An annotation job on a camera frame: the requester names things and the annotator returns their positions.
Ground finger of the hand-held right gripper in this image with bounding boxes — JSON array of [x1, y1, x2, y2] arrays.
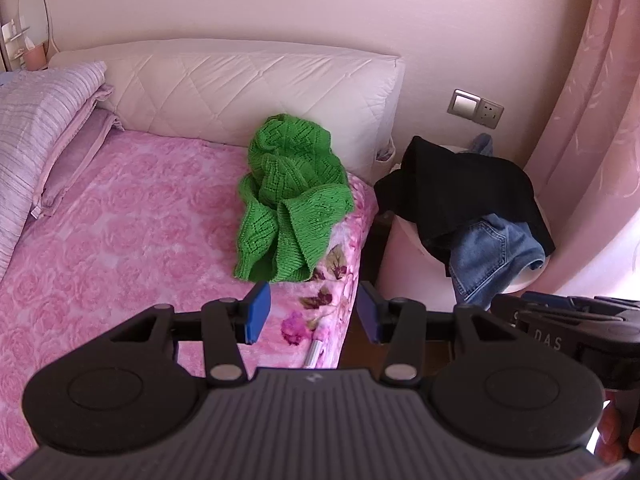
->
[[523, 291, 640, 311], [491, 294, 626, 332]]

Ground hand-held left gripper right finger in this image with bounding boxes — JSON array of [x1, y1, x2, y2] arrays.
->
[[357, 281, 516, 386]]

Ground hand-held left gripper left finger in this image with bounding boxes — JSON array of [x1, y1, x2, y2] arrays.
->
[[107, 281, 272, 387]]

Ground green knit sweater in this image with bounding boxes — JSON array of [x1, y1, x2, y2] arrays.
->
[[233, 114, 357, 283]]

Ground person's right hand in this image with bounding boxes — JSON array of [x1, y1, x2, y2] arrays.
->
[[596, 391, 632, 465]]

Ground blue jeans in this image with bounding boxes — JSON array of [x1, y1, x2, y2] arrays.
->
[[447, 132, 546, 311]]

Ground black garment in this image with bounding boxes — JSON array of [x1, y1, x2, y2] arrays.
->
[[374, 136, 557, 266]]

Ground pink floral blanket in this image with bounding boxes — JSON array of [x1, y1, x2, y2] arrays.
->
[[0, 127, 378, 456]]

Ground pink curtain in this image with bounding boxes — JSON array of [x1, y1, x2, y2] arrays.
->
[[520, 0, 640, 301]]

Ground white quilted headboard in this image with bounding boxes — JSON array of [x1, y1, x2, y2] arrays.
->
[[47, 38, 406, 183]]

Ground plain lilac pillow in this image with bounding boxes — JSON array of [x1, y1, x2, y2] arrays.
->
[[32, 108, 125, 218]]

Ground lilac striped pillow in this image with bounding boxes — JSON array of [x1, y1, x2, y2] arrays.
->
[[0, 61, 117, 281]]

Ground silver wall socket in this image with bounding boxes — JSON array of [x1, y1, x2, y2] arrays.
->
[[472, 100, 505, 130]]

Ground silver wall switch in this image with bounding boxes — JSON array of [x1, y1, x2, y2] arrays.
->
[[447, 89, 482, 120]]

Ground white wall shelf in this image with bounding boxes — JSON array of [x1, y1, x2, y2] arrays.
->
[[0, 20, 27, 73]]

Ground oval wall mirror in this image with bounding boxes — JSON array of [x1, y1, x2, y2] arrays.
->
[[18, 0, 51, 56]]

